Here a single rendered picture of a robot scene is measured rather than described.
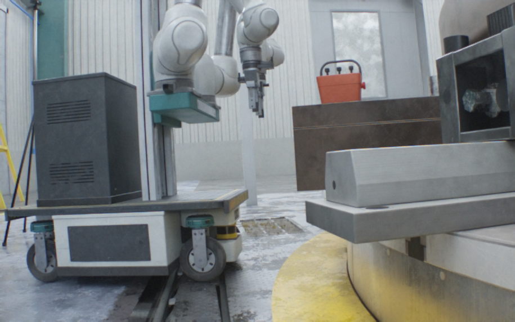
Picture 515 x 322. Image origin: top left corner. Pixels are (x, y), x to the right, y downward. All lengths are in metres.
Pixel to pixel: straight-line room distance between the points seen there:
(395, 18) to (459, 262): 4.93
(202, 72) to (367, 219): 1.63
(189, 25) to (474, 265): 1.17
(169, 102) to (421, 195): 1.14
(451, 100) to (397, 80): 4.33
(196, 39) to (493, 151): 1.02
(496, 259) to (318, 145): 1.43
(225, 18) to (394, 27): 3.36
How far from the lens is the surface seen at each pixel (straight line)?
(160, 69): 1.82
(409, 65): 5.58
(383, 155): 0.85
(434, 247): 0.91
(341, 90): 2.12
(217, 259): 1.84
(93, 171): 1.94
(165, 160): 2.22
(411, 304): 1.10
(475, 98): 1.09
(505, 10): 1.13
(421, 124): 2.09
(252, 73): 1.87
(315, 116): 2.10
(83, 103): 1.97
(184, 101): 1.77
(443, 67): 1.19
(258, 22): 1.75
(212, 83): 2.30
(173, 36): 1.61
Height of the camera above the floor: 0.45
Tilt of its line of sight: level
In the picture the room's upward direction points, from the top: 4 degrees counter-clockwise
